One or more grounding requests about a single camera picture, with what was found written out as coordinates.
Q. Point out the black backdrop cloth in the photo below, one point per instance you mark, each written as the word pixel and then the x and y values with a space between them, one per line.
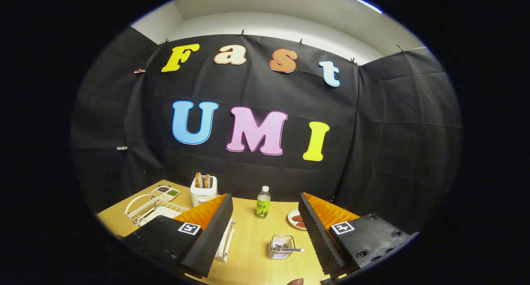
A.
pixel 372 152

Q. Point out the small white oval dish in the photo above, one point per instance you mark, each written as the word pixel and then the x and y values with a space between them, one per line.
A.
pixel 292 220

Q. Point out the white divided sauce tray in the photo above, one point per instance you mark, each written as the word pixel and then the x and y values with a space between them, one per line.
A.
pixel 165 193

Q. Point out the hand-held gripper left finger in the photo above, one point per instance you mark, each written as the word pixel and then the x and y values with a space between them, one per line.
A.
pixel 209 239

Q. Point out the toast slice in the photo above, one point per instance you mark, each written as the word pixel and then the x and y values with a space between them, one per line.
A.
pixel 199 180
pixel 207 181

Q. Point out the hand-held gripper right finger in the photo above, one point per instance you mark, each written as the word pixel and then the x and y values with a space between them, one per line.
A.
pixel 319 239

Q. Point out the white toaster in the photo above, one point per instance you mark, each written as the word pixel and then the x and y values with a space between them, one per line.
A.
pixel 201 197

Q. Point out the green label drink bottle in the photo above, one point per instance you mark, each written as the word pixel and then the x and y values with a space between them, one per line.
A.
pixel 263 206

